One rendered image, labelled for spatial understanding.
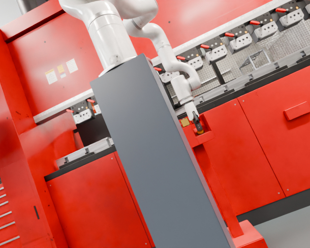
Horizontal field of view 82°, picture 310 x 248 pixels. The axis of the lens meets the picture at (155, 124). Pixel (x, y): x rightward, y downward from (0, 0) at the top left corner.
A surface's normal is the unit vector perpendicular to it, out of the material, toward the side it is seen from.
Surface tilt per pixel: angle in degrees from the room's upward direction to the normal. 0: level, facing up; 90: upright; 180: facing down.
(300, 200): 90
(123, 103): 90
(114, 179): 90
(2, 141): 90
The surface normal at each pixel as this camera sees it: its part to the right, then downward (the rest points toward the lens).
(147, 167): -0.22, -0.02
